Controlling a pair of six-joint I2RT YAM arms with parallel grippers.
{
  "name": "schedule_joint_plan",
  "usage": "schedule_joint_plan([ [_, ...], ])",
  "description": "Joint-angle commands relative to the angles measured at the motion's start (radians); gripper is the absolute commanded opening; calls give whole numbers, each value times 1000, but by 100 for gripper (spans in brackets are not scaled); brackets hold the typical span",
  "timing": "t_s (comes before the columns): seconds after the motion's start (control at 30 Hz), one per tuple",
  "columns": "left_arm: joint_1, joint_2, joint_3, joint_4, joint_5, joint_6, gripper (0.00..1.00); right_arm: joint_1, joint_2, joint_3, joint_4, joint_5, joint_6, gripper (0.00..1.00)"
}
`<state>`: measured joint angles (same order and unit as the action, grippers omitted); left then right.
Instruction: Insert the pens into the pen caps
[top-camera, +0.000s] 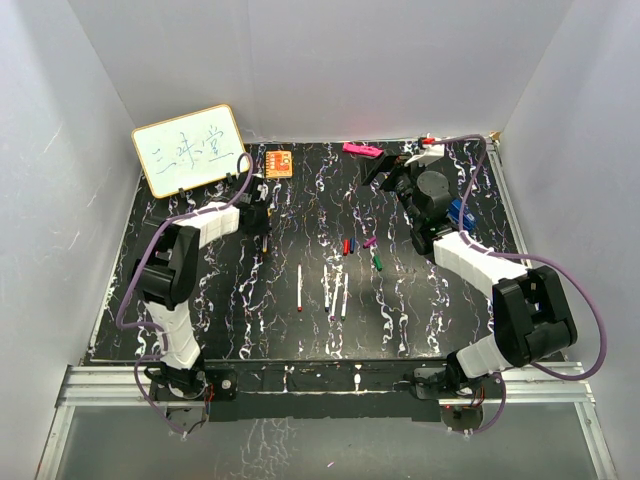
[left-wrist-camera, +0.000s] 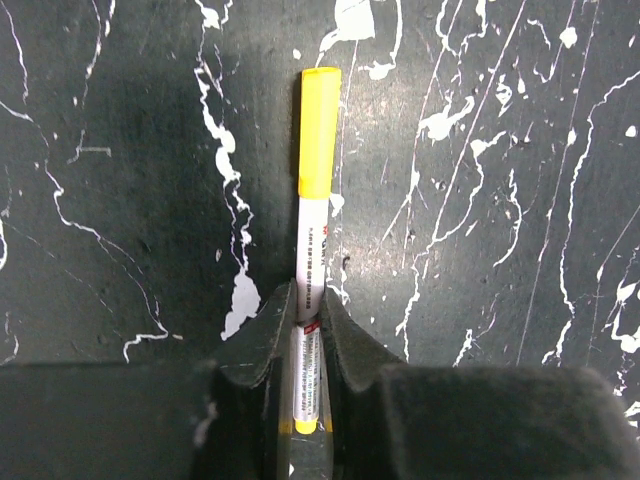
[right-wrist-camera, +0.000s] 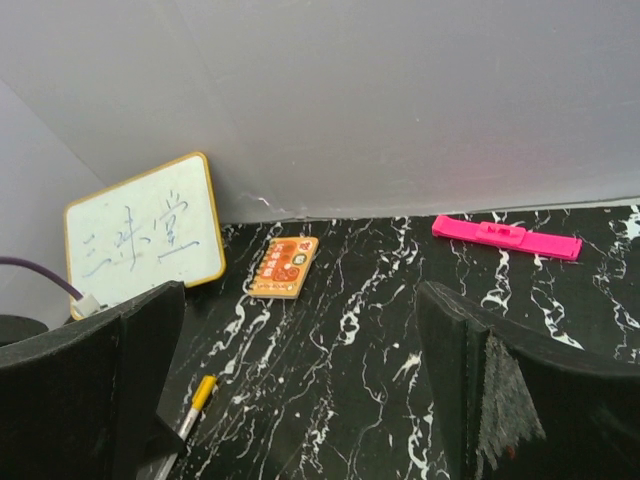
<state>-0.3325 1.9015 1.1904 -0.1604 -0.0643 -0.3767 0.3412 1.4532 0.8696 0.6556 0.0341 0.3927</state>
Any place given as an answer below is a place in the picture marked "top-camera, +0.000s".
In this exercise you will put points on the green pen cap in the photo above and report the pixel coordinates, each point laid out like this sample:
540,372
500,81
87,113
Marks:
377,263

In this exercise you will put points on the blue white pen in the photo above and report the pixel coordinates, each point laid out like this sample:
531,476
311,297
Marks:
325,282

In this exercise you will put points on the orange card pack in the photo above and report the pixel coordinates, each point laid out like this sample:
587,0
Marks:
278,164

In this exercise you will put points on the small whiteboard with writing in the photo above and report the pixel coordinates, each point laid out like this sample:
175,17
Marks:
189,151

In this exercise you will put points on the purple pen cap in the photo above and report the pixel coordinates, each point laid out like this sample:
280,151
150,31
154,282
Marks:
369,242

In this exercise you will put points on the purple tipped white pen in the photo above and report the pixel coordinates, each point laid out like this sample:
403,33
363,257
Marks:
335,296

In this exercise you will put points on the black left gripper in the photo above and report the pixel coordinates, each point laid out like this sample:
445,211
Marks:
265,227

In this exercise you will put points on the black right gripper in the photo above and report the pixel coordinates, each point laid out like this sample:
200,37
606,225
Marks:
388,163

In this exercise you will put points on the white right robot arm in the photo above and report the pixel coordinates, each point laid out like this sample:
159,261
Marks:
532,318

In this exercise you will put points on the red white pen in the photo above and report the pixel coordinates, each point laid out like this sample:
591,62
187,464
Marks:
299,288

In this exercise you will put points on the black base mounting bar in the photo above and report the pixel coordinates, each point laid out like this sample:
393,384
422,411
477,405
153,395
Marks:
335,389

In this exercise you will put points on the green tipped white pen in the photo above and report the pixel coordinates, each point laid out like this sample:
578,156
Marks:
344,297

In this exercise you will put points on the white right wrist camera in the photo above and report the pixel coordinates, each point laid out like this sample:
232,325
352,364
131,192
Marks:
430,150

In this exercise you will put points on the pink plastic clip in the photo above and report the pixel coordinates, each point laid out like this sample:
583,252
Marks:
362,150

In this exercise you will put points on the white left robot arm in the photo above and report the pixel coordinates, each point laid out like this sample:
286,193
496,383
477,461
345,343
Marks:
168,279

